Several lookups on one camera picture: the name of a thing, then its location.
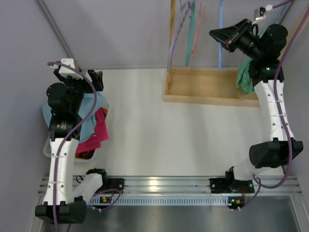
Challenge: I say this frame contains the blue plastic hanger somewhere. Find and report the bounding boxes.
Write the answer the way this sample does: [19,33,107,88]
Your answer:
[218,0,224,71]

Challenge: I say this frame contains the light blue trousers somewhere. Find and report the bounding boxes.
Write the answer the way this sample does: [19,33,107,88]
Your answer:
[42,93,108,144]

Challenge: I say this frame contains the magenta trousers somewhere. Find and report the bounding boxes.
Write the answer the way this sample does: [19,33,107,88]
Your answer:
[76,107,109,154]

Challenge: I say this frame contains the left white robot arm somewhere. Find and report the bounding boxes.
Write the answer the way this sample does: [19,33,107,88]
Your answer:
[35,70,108,225]

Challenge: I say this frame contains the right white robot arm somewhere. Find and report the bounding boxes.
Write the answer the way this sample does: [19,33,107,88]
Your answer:
[209,19,303,193]

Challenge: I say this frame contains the teal plastic hanger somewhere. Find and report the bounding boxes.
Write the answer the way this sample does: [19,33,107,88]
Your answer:
[185,0,196,66]

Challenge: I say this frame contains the lilac plastic hanger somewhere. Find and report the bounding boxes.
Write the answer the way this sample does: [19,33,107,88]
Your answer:
[167,0,191,72]

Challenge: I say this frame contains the green white garment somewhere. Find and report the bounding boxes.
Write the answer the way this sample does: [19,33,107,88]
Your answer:
[236,29,266,95]

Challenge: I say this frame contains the wooden clothes rack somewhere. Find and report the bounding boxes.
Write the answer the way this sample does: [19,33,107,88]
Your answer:
[164,0,309,108]

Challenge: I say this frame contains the white plastic laundry basket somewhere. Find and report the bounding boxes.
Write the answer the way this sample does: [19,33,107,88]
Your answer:
[42,102,111,165]

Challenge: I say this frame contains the orange patterned garment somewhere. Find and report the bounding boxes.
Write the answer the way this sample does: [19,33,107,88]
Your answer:
[74,108,108,160]

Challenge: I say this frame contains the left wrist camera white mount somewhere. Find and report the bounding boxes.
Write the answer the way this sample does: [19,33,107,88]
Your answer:
[52,58,82,81]

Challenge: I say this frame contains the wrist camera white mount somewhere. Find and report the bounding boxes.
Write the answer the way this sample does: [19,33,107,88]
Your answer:
[252,4,273,24]
[52,58,82,81]

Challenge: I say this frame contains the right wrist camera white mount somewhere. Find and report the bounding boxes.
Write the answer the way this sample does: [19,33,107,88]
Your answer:
[252,4,273,24]

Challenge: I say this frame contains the aluminium mounting rail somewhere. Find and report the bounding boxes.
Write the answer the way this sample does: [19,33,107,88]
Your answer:
[40,175,302,194]

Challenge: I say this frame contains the perforated grey cable duct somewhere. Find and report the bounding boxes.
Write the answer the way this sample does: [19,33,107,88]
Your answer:
[88,195,231,206]

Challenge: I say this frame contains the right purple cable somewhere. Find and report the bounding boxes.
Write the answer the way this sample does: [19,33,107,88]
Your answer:
[241,0,309,211]

